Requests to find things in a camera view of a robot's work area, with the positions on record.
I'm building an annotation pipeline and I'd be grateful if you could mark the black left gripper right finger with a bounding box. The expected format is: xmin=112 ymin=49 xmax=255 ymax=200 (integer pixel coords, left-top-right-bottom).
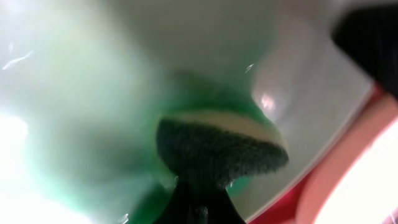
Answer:
xmin=198 ymin=185 xmax=246 ymax=224

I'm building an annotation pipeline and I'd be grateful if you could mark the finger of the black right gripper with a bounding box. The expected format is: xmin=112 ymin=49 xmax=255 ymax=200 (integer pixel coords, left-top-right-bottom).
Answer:
xmin=332 ymin=4 xmax=397 ymax=98

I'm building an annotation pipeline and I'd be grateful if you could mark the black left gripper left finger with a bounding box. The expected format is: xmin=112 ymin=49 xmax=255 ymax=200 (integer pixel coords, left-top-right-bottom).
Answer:
xmin=154 ymin=182 xmax=199 ymax=224

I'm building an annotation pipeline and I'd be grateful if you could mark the green yellow sponge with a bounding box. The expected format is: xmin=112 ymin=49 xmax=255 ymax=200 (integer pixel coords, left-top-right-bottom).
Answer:
xmin=155 ymin=110 xmax=289 ymax=191

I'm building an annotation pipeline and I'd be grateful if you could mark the white plate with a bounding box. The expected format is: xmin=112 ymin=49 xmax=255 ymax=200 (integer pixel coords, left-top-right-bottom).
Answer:
xmin=1 ymin=1 xmax=371 ymax=223

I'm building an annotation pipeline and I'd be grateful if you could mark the red plastic tray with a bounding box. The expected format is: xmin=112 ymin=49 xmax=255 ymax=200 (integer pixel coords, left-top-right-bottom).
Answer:
xmin=249 ymin=84 xmax=397 ymax=223

